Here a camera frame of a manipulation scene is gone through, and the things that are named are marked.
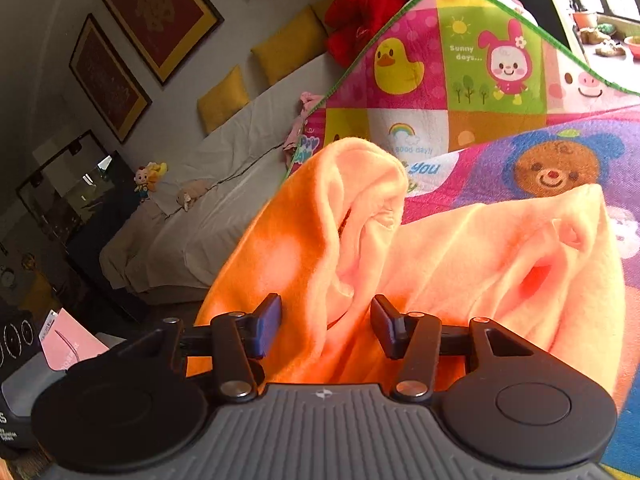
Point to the terracotta pot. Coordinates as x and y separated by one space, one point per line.
585 19

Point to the orange pumpkin costume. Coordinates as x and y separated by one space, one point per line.
300 240

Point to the colourful toy doll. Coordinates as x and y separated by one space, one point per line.
147 182

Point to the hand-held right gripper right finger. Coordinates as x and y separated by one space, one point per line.
387 327

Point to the sofa with white cover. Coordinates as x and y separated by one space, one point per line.
210 240

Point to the pink garment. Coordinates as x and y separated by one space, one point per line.
300 130

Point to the colourful cartoon printed blanket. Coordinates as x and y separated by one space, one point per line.
500 85

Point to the black glass cabinet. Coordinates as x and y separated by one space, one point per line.
100 220

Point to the small beige plush toy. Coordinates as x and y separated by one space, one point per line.
192 192

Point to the brown ornament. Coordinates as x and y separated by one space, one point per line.
602 42

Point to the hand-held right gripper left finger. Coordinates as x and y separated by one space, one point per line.
269 325

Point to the pink paper package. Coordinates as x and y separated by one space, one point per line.
70 342

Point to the yellow cushion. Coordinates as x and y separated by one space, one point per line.
222 97
325 5
290 45

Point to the red bowl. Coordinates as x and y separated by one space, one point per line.
633 49

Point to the black printed box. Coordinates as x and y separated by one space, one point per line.
17 345

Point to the red framed picture gold border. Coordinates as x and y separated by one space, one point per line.
157 15
107 77

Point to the red garment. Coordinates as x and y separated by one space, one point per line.
370 5

